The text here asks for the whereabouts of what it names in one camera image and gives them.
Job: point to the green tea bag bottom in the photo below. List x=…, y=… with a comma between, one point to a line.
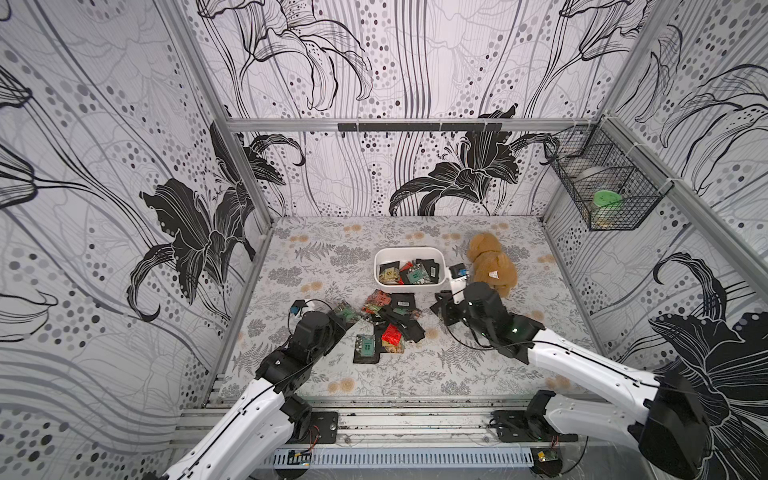
x=416, y=276

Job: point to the small green tea bag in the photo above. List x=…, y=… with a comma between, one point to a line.
x=366, y=349

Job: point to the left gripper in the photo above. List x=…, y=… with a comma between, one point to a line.
x=335, y=325

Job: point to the green label tea bag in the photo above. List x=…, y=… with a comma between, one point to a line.
x=458, y=271

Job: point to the black barcode tea bag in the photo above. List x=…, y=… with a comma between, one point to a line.
x=403, y=314

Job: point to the black bar on rail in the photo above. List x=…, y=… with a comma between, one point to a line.
x=419, y=127

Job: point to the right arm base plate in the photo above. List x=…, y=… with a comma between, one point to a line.
x=529, y=425

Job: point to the white cable duct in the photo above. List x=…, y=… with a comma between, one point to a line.
x=400, y=458

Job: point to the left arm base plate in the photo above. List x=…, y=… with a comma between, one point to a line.
x=319, y=427

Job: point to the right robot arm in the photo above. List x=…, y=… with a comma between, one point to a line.
x=659, y=415

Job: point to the red black tea bag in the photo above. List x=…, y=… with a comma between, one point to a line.
x=375, y=302

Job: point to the orange label tea bag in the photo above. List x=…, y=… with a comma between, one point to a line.
x=432, y=269

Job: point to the white storage box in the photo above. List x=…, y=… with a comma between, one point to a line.
x=410, y=254

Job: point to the black wire basket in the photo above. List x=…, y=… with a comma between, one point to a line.
x=587, y=158

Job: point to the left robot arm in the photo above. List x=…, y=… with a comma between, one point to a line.
x=268, y=413

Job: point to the brown teddy bear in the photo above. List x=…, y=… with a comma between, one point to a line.
x=491, y=264

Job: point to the yellow green tea bag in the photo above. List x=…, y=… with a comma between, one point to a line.
x=389, y=273

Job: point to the green lid cup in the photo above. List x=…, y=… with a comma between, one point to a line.
x=605, y=208

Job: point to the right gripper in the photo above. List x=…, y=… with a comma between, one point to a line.
x=452, y=306

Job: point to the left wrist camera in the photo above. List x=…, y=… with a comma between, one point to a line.
x=298, y=307

